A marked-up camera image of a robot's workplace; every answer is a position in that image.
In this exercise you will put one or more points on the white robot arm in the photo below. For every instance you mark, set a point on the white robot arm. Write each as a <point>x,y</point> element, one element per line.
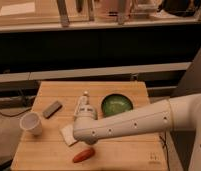
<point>174,114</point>

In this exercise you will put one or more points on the white sponge block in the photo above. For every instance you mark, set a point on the white sponge block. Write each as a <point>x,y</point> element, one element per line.
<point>67,133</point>

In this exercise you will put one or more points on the white tube bottle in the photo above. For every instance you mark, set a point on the white tube bottle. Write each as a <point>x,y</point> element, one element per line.
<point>82,100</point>

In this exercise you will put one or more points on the red orange pepper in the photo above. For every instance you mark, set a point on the red orange pepper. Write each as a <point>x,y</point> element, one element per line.
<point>84,155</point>

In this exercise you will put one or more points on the green ceramic bowl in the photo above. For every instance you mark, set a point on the green ceramic bowl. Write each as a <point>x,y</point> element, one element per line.
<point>115,104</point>

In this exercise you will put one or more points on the grey rectangular block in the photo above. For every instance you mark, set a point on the grey rectangular block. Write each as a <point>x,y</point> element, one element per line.
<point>51,109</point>

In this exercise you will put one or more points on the white paper sheet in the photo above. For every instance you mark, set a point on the white paper sheet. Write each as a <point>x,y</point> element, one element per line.
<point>15,9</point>

